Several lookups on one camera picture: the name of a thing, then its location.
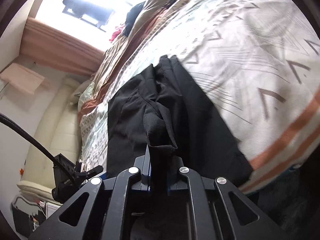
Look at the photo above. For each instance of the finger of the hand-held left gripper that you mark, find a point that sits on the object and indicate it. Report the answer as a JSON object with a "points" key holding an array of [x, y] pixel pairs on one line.
{"points": [[92, 171]]}

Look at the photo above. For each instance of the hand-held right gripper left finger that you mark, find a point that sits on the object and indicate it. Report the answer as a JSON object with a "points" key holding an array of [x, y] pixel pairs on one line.
{"points": [[120, 205]]}

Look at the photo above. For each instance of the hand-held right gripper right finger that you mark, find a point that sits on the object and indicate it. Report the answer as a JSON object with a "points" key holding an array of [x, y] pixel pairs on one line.
{"points": [[200, 205]]}

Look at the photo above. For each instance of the black garment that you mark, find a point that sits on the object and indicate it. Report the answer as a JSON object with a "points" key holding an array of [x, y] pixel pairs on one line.
{"points": [[195, 120]]}

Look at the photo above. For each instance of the dark clothes pile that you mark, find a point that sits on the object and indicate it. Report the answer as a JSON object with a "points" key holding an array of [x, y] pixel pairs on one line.
{"points": [[133, 15]]}

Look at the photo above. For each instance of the cream padded headboard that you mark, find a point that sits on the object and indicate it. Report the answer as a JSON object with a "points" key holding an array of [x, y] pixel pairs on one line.
{"points": [[60, 130]]}

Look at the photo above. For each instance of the black storage bin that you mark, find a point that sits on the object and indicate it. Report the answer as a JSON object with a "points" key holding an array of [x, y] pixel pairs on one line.
{"points": [[23, 216]]}

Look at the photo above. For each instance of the cream pillow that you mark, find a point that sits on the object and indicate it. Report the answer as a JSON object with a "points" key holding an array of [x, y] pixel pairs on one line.
{"points": [[82, 92]]}

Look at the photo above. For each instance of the orange curtain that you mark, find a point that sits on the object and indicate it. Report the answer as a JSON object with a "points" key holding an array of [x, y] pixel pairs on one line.
{"points": [[62, 45]]}

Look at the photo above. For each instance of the red cloth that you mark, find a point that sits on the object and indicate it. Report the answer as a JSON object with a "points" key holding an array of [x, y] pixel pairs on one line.
{"points": [[117, 33]]}

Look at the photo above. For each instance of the dark window railing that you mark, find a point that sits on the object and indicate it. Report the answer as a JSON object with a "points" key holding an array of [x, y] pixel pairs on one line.
{"points": [[82, 7]]}

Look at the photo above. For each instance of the patterned bedspread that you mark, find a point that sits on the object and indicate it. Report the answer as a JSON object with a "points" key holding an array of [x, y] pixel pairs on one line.
{"points": [[250, 42]]}

